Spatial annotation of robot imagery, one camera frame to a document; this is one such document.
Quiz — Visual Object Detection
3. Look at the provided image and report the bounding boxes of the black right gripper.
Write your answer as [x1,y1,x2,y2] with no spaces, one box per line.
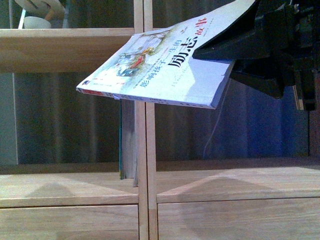
[192,0,320,111]

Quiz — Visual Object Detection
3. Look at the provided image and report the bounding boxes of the white illustrated children's book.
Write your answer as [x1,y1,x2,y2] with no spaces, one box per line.
[76,0,254,109]

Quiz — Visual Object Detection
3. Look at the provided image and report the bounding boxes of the right wooden shelf cabinet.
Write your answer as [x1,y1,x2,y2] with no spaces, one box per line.
[143,0,320,240]

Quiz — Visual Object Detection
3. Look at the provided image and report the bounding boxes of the wooden shelf cabinet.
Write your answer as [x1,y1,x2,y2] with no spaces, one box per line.
[0,0,158,240]
[143,0,320,240]

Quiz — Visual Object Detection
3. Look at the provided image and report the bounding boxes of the left wooden shelf cabinet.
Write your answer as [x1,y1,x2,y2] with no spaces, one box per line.
[0,0,158,240]

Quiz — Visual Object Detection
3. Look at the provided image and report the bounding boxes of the teal standing book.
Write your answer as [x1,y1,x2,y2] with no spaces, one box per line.
[118,100,124,180]

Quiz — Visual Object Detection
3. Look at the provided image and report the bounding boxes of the upper right wooden drawer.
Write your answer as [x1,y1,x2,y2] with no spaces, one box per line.
[158,198,320,240]

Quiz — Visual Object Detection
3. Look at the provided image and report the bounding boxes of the wooden drawer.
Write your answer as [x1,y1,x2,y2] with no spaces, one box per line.
[0,205,139,240]
[158,198,320,240]

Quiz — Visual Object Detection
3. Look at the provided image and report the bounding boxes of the beige wooden ornament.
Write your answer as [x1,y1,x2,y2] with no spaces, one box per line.
[15,0,65,20]

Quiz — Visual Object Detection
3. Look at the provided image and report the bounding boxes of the white ceramic bowl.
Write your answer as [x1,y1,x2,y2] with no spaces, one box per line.
[23,16,52,29]

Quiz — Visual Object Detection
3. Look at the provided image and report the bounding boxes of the upper left wooden drawer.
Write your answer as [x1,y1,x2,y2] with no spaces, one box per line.
[0,205,139,240]

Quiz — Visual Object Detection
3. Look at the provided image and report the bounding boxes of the white hanging cable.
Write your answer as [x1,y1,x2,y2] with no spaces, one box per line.
[202,78,232,160]

